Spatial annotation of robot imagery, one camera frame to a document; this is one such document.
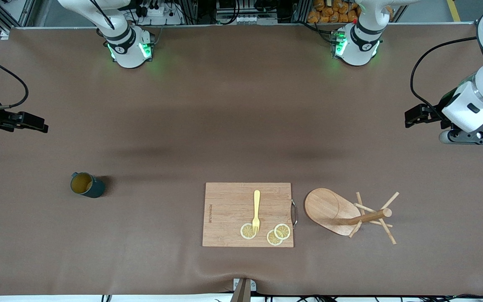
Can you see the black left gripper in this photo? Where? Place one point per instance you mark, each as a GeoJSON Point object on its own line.
{"type": "Point", "coordinates": [435, 114]}

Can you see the dark green cup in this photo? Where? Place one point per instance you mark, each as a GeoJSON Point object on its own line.
{"type": "Point", "coordinates": [92, 188]}

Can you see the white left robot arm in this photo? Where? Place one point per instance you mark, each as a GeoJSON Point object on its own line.
{"type": "Point", "coordinates": [357, 52]}

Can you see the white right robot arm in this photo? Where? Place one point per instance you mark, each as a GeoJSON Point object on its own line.
{"type": "Point", "coordinates": [128, 54]}

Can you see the wooden cup rack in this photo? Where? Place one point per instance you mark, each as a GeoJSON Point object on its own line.
{"type": "Point", "coordinates": [325, 205]}

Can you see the orange snack bag pile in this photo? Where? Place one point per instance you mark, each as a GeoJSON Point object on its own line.
{"type": "Point", "coordinates": [333, 10]}

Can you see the brown table mat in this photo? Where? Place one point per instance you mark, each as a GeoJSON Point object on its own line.
{"type": "Point", "coordinates": [183, 126]}

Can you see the white power strip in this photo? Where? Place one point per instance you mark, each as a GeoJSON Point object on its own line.
{"type": "Point", "coordinates": [157, 12]}

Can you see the lemon slice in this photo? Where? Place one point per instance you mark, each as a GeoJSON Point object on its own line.
{"type": "Point", "coordinates": [246, 232]}
{"type": "Point", "coordinates": [273, 239]}
{"type": "Point", "coordinates": [283, 230]}

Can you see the yellow wooden fork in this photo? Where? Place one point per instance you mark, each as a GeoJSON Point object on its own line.
{"type": "Point", "coordinates": [257, 205]}

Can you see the wooden cutting board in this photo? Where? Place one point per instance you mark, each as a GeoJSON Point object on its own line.
{"type": "Point", "coordinates": [229, 209]}

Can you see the aluminium frame strut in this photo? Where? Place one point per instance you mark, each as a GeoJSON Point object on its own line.
{"type": "Point", "coordinates": [15, 16]}

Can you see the grey metal bracket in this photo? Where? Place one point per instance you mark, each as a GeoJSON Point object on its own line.
{"type": "Point", "coordinates": [253, 285]}

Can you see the brown tapered post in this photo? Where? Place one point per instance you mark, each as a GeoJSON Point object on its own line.
{"type": "Point", "coordinates": [241, 293]}

